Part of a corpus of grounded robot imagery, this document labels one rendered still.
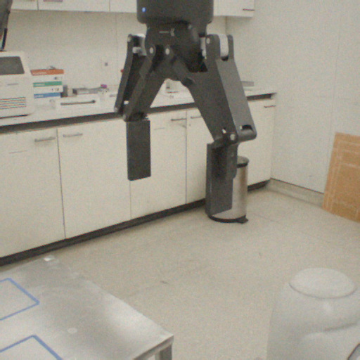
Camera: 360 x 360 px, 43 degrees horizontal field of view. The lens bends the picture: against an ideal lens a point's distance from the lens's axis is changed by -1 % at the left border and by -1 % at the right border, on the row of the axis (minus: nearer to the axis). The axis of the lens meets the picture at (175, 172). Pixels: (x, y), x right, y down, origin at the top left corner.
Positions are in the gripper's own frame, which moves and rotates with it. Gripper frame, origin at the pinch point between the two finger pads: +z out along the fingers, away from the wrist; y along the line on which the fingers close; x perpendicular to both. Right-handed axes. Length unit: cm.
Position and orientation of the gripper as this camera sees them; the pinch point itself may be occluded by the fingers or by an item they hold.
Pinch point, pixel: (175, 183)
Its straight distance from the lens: 49.4
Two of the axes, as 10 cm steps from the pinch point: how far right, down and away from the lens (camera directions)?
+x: -7.8, 1.8, -6.0
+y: -6.3, -2.3, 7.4
